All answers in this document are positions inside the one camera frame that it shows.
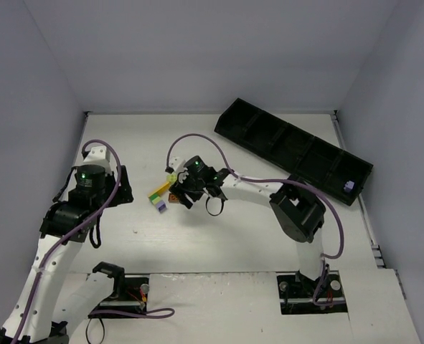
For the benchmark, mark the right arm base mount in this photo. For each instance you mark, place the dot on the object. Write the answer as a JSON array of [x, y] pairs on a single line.
[[296, 295]]

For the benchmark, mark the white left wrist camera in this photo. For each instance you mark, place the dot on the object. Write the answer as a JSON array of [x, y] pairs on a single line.
[[99, 156]]

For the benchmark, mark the light green lego brick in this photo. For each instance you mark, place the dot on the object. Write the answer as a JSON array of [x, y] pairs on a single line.
[[171, 178]]

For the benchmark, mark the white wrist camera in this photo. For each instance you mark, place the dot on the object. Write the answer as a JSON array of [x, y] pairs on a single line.
[[99, 156], [175, 165]]

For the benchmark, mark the black compartment sorting tray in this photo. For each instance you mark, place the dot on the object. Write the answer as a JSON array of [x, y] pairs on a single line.
[[319, 163]]

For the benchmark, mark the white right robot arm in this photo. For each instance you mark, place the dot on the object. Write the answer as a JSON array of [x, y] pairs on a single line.
[[279, 220]]

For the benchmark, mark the brown lego brick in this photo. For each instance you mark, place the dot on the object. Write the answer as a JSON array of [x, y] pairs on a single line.
[[173, 199]]

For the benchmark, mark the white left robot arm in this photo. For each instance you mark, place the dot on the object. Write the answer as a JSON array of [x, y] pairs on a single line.
[[101, 182]]

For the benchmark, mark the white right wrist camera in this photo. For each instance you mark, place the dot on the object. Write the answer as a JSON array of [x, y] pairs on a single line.
[[175, 165]]

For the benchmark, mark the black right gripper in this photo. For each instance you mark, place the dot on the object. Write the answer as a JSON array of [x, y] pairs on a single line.
[[183, 184]]

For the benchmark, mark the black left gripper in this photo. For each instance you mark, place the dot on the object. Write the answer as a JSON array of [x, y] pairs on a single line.
[[124, 187]]

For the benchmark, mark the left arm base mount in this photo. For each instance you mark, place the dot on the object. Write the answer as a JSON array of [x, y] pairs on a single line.
[[132, 298]]

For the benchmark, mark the long yellow lego brick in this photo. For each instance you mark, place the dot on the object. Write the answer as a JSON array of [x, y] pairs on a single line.
[[160, 190]]

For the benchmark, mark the lavender lego in tray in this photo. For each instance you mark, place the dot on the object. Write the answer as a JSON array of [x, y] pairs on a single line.
[[349, 187]]

